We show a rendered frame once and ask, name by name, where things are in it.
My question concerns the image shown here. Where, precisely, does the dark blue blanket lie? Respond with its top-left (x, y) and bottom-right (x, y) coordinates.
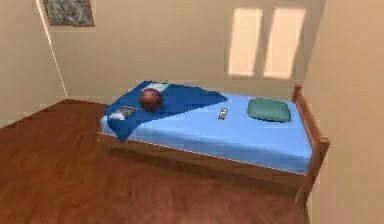
top-left (104, 80), bottom-right (229, 144)

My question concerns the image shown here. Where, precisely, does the pale green book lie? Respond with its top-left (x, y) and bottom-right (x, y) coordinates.
top-left (142, 82), bottom-right (170, 93)

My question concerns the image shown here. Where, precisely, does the brown basketball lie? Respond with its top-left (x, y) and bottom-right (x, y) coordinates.
top-left (138, 87), bottom-right (164, 113)

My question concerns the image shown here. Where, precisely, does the wooden bed with blue mattress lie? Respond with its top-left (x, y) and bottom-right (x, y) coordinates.
top-left (96, 81), bottom-right (332, 209)

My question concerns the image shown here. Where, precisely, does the grey book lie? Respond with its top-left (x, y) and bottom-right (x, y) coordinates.
top-left (108, 105), bottom-right (139, 122)

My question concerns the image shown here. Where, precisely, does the green pillow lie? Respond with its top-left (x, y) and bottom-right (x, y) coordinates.
top-left (246, 97), bottom-right (292, 123)

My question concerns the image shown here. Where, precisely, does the framed grey picture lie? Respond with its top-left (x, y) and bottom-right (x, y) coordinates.
top-left (42, 0), bottom-right (96, 28)

